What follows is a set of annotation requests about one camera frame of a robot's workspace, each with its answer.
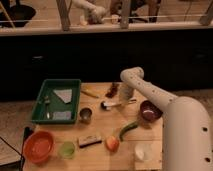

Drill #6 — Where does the white handled dish brush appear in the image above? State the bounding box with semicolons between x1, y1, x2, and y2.
100;98;138;111

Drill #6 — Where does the orange plastic bowl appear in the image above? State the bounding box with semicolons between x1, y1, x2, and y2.
23;131;54;165

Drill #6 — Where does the white plastic cup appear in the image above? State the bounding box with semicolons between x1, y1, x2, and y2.
134;143;153;162

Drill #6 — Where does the grey cloth in tray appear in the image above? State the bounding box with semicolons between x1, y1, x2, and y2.
54;89;72;104

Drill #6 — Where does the dark red toy food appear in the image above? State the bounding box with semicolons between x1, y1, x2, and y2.
106;82;119;98

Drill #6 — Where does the green plastic tray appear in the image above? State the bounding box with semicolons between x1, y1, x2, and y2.
31;79;81;124

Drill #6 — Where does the small metal cup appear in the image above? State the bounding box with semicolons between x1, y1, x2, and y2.
79;108;92;124

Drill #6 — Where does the orange toy fruit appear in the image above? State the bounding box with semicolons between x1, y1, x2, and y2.
106;136;119;152

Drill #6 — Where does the green chili pepper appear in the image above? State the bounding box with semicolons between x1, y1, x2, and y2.
119;121;139;141

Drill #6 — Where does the yellow banana toy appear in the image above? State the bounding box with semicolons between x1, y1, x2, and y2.
81;89;100;98

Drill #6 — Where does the metal spoon in tray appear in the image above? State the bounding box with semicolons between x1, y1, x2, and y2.
44;96;50;119

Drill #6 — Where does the grey sponge in tray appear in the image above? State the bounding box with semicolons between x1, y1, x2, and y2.
53;111;71;120

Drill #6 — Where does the dark purple bowl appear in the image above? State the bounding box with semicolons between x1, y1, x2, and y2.
140;100;163;122

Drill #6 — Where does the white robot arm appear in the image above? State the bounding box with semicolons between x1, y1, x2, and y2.
120;67;213;171

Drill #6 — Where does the small green cup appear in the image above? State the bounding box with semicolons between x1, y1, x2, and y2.
58;141;75;159

